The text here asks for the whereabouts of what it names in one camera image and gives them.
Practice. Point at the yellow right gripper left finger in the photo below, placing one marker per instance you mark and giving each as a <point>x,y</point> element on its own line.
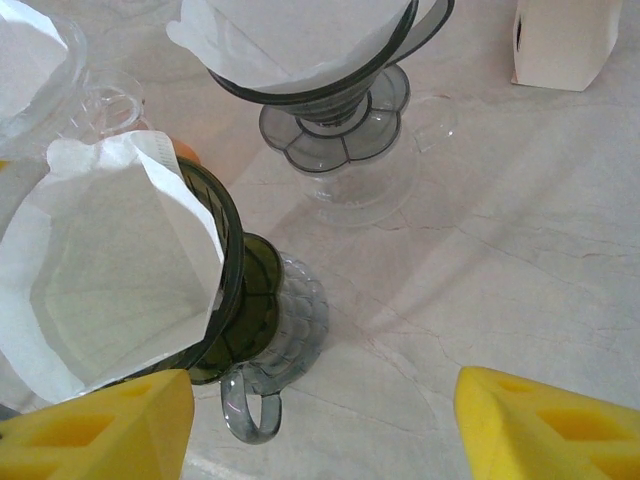
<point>100,440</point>

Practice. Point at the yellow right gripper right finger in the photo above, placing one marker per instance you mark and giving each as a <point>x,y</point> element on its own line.
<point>550,440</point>

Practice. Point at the white paper coffee filter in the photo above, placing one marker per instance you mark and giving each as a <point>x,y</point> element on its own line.
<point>25,60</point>
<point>110,260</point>
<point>300,35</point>

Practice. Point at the green coffee dripper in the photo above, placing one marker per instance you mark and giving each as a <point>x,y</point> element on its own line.
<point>250,280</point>

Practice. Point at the grey glass pitcher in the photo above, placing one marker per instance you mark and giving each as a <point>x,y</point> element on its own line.
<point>300,320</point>

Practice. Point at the orange plastic cup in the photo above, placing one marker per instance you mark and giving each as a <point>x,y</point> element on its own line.
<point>186,151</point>

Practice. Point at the clear glass server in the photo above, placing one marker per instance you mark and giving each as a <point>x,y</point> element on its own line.
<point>360,195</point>

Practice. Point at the grey coffee dripper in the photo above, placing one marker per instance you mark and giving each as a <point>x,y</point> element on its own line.
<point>340,135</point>

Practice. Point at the orange and white filter box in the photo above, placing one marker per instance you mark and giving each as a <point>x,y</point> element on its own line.
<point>565,45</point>

